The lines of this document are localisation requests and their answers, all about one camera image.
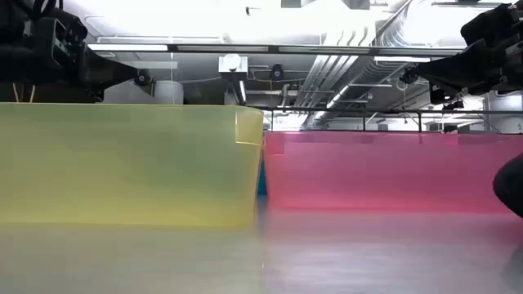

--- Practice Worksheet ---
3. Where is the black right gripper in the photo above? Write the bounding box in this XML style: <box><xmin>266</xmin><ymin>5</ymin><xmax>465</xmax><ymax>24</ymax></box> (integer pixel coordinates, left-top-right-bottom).
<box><xmin>402</xmin><ymin>34</ymin><xmax>523</xmax><ymax>103</ymax></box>

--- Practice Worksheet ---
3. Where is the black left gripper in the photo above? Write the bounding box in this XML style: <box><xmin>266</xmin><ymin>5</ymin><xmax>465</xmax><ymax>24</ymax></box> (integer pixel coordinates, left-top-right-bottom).
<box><xmin>24</xmin><ymin>7</ymin><xmax>141</xmax><ymax>94</ymax></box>

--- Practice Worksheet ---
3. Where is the white cylinder tank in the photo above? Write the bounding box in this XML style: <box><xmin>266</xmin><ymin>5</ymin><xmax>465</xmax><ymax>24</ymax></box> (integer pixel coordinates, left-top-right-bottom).
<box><xmin>153</xmin><ymin>80</ymin><xmax>185</xmax><ymax>105</ymax></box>

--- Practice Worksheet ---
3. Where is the yellow plastic bin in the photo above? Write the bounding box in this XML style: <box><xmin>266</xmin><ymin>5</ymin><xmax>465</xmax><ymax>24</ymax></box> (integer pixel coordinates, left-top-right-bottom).
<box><xmin>0</xmin><ymin>101</ymin><xmax>265</xmax><ymax>228</ymax></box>

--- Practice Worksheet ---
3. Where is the pink plastic bin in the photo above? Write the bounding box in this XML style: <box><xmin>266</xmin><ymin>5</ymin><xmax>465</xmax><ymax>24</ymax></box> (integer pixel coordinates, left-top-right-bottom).
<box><xmin>263</xmin><ymin>130</ymin><xmax>523</xmax><ymax>215</ymax></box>

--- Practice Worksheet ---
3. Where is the overhead light bar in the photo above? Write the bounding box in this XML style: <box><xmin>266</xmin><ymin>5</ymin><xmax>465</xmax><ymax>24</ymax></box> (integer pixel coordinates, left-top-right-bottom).
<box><xmin>87</xmin><ymin>42</ymin><xmax>465</xmax><ymax>57</ymax></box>

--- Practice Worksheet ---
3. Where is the black cloth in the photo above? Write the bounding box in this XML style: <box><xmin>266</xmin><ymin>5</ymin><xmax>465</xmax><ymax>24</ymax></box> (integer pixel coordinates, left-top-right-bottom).
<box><xmin>492</xmin><ymin>153</ymin><xmax>523</xmax><ymax>220</ymax></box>

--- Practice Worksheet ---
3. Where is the teal plastic bin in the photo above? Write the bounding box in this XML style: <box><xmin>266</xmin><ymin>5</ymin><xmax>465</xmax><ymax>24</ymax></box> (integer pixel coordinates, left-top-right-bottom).
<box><xmin>256</xmin><ymin>157</ymin><xmax>269</xmax><ymax>197</ymax></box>

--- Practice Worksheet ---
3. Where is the black ceiling rail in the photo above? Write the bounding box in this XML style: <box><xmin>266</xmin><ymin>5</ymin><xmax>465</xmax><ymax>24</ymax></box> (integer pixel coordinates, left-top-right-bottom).
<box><xmin>263</xmin><ymin>106</ymin><xmax>523</xmax><ymax>134</ymax></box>

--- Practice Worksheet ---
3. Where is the silver ceiling duct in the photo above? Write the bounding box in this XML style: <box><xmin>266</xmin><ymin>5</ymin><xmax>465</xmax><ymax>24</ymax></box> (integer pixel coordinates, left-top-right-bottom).
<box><xmin>300</xmin><ymin>16</ymin><xmax>463</xmax><ymax>130</ymax></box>

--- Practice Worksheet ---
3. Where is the white overhead camera mount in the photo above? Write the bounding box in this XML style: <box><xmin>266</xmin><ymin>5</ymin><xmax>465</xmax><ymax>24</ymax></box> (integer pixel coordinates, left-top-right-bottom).
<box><xmin>218</xmin><ymin>53</ymin><xmax>249</xmax><ymax>82</ymax></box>

